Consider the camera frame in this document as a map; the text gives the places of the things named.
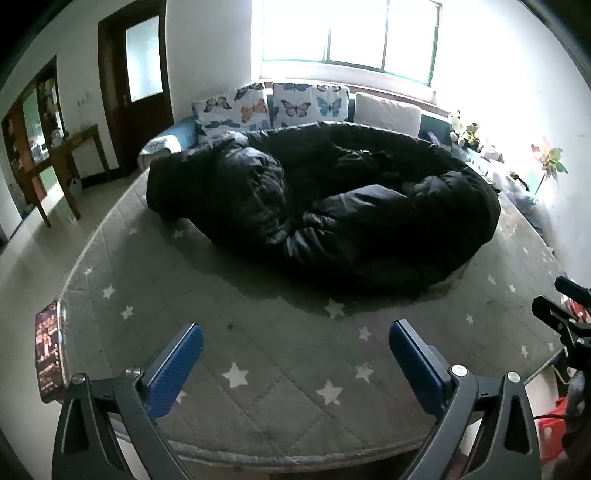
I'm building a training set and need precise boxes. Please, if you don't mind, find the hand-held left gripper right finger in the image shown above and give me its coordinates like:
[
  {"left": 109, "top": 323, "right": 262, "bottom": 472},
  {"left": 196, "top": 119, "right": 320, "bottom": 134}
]
[{"left": 389, "top": 319, "right": 541, "bottom": 480}]

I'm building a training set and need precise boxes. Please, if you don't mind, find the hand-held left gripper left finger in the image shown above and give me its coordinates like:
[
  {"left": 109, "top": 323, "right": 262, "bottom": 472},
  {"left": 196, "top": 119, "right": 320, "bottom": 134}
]
[{"left": 52, "top": 322, "right": 204, "bottom": 480}]

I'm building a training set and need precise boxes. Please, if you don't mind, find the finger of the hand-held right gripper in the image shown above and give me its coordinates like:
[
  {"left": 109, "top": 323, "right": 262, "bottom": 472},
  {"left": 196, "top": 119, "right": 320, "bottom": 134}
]
[
  {"left": 531, "top": 295, "right": 591, "bottom": 356},
  {"left": 555, "top": 276, "right": 591, "bottom": 308}
]

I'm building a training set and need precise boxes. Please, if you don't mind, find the black down jacket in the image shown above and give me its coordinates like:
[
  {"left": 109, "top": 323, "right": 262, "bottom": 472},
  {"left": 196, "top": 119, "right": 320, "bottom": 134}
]
[{"left": 147, "top": 121, "right": 502, "bottom": 292}]

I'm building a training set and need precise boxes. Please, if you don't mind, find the grey star quilted mattress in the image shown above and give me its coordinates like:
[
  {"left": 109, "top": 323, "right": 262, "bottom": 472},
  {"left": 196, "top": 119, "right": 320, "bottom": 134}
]
[{"left": 60, "top": 171, "right": 573, "bottom": 472}]

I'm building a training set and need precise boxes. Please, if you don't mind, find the clear plastic box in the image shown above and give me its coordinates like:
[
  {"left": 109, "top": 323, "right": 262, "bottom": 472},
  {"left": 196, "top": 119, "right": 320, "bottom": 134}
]
[{"left": 503, "top": 171, "right": 536, "bottom": 205}]

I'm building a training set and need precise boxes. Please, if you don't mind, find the red plastic stool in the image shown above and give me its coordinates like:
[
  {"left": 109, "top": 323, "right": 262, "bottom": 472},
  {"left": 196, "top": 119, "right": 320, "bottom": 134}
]
[{"left": 538, "top": 397, "right": 571, "bottom": 464}]

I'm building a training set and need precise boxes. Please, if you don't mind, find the smartphone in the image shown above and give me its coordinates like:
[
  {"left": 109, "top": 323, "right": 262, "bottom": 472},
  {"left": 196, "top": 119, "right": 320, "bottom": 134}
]
[{"left": 35, "top": 300, "right": 70, "bottom": 404}]

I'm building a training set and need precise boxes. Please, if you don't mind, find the colourful pinwheel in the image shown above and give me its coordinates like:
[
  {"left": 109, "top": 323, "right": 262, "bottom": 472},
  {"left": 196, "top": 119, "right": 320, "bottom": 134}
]
[{"left": 531, "top": 136, "right": 568, "bottom": 195}]

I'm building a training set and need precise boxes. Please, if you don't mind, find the grey patterned cloth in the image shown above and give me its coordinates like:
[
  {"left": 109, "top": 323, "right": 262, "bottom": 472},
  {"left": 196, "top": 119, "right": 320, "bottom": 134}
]
[{"left": 139, "top": 134, "right": 177, "bottom": 168}]

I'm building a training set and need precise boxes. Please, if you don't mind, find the blue sofa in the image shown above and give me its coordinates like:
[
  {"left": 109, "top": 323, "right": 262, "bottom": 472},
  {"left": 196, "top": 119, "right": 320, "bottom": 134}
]
[{"left": 137, "top": 99, "right": 462, "bottom": 169}]

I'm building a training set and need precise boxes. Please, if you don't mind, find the dark wooden door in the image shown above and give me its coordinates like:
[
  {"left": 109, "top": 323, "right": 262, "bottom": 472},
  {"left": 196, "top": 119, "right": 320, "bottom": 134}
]
[{"left": 98, "top": 0, "right": 174, "bottom": 178}]

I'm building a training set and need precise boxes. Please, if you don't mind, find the wooden side table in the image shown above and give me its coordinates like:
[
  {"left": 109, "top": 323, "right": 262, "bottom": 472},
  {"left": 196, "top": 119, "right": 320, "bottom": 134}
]
[{"left": 50, "top": 124, "right": 112, "bottom": 227}]

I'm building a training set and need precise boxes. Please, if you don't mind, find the plain white pillow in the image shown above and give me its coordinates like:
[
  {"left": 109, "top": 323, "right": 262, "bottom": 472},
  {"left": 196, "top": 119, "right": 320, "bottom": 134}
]
[{"left": 355, "top": 91, "right": 423, "bottom": 138}]

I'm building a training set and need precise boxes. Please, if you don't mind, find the butterfly print pillow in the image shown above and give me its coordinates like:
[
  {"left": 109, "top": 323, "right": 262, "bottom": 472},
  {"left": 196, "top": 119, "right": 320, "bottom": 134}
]
[
  {"left": 191, "top": 83, "right": 271, "bottom": 139},
  {"left": 270, "top": 82, "right": 350, "bottom": 127}
]

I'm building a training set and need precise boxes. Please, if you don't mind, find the wooden cabinet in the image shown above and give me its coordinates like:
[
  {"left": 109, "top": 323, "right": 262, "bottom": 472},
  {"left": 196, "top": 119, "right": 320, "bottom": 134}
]
[{"left": 2, "top": 55, "right": 65, "bottom": 227}]

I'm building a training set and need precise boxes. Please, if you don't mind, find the green framed window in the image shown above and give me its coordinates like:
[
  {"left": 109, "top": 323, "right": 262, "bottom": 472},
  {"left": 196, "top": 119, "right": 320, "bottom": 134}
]
[{"left": 261, "top": 0, "right": 439, "bottom": 88}]

